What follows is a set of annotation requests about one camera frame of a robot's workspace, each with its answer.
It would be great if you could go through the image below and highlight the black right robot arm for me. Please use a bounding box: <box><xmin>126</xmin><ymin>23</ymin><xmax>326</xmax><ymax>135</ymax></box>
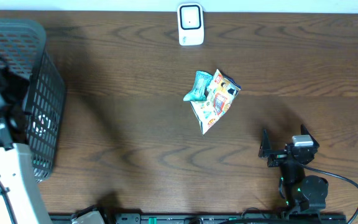
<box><xmin>258</xmin><ymin>124</ymin><xmax>328</xmax><ymax>219</ymax></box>

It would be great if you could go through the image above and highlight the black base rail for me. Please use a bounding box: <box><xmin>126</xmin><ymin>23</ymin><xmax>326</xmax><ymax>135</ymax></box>
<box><xmin>50</xmin><ymin>212</ymin><xmax>347</xmax><ymax>224</ymax></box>

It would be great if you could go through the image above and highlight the white barcode scanner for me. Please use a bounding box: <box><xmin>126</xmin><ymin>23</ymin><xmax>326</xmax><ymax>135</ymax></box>
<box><xmin>177</xmin><ymin>3</ymin><xmax>204</xmax><ymax>46</ymax></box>

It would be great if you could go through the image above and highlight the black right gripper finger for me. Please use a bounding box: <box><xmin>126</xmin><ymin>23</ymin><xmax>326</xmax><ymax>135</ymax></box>
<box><xmin>258</xmin><ymin>129</ymin><xmax>272</xmax><ymax>158</ymax></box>
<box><xmin>300</xmin><ymin>124</ymin><xmax>319</xmax><ymax>148</ymax></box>

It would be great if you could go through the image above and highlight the yellow printed bag pack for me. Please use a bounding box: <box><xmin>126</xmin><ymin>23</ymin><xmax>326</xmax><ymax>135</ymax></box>
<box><xmin>189</xmin><ymin>69</ymin><xmax>241</xmax><ymax>134</ymax></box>

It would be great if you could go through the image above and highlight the teal snack packet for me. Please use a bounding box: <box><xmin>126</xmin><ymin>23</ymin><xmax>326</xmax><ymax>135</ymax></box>
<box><xmin>183</xmin><ymin>71</ymin><xmax>213</xmax><ymax>101</ymax></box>

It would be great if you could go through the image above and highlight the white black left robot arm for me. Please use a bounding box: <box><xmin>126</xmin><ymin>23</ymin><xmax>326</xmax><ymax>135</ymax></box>
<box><xmin>0</xmin><ymin>54</ymin><xmax>111</xmax><ymax>223</ymax></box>

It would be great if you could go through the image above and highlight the grey plastic shopping basket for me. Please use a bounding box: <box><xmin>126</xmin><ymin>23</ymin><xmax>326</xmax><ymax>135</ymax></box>
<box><xmin>0</xmin><ymin>18</ymin><xmax>67</xmax><ymax>182</ymax></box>

